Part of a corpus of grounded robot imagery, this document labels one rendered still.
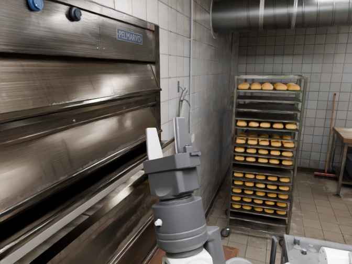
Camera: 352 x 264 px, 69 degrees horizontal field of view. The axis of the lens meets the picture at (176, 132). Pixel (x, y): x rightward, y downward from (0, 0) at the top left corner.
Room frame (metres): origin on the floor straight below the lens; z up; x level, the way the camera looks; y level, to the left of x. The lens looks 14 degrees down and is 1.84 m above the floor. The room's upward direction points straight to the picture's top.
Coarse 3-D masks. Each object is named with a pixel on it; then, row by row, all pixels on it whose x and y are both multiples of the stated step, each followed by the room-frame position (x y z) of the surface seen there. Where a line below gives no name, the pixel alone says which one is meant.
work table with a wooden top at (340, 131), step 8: (336, 128) 4.08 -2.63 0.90; (344, 128) 4.08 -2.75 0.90; (336, 136) 4.15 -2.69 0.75; (344, 136) 3.58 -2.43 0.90; (344, 144) 3.53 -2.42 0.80; (344, 152) 3.50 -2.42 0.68; (344, 160) 3.50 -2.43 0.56; (336, 168) 4.02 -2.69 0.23; (344, 168) 4.02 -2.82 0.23; (344, 176) 3.70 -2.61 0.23; (336, 192) 3.53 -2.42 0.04
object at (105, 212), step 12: (144, 180) 1.46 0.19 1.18; (120, 192) 1.30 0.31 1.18; (132, 192) 1.31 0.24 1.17; (108, 204) 1.17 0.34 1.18; (120, 204) 1.20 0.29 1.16; (96, 216) 1.06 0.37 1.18; (108, 216) 1.10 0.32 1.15; (84, 228) 0.97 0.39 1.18; (96, 228) 1.02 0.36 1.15; (60, 240) 0.89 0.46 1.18; (72, 240) 0.89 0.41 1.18; (48, 252) 0.82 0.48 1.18; (60, 252) 0.82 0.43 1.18
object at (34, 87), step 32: (0, 64) 0.74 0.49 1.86; (32, 64) 0.84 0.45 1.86; (64, 64) 0.97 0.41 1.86; (96, 64) 1.14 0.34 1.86; (128, 64) 1.38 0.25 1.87; (0, 96) 0.70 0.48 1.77; (32, 96) 0.79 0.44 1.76; (64, 96) 0.90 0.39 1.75; (96, 96) 1.05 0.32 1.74; (128, 96) 1.23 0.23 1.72
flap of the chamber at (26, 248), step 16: (144, 144) 1.55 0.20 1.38; (160, 144) 1.48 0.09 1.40; (128, 160) 1.22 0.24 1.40; (96, 176) 1.04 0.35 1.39; (112, 176) 1.01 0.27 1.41; (128, 176) 1.01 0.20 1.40; (64, 192) 0.89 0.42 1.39; (80, 192) 0.87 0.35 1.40; (32, 208) 0.78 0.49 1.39; (48, 208) 0.76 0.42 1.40; (80, 208) 0.74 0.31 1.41; (16, 224) 0.68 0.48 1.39; (32, 224) 0.66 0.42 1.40; (64, 224) 0.68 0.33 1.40; (0, 240) 0.60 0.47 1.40; (32, 240) 0.58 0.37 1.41; (16, 256) 0.53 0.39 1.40
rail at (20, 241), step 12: (168, 144) 1.43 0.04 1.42; (144, 156) 1.18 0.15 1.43; (132, 168) 1.05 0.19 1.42; (108, 180) 0.90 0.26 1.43; (96, 192) 0.82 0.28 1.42; (72, 204) 0.72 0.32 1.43; (60, 216) 0.67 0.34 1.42; (36, 228) 0.60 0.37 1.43; (24, 240) 0.56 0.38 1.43; (0, 252) 0.51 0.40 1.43; (12, 252) 0.53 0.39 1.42
